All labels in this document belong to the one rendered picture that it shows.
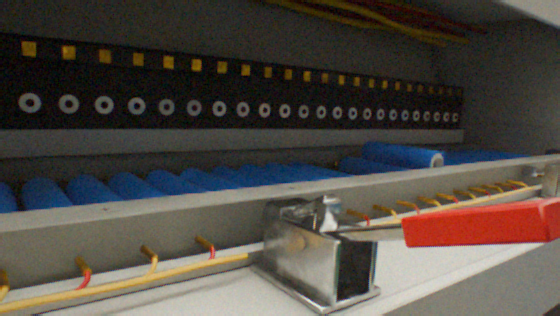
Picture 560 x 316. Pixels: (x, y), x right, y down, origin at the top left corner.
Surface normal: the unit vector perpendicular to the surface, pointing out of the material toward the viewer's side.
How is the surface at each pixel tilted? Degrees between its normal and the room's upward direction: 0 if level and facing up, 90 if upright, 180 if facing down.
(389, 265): 20
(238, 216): 111
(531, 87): 90
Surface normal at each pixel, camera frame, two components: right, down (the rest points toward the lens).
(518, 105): -0.80, 0.04
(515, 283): 0.59, 0.14
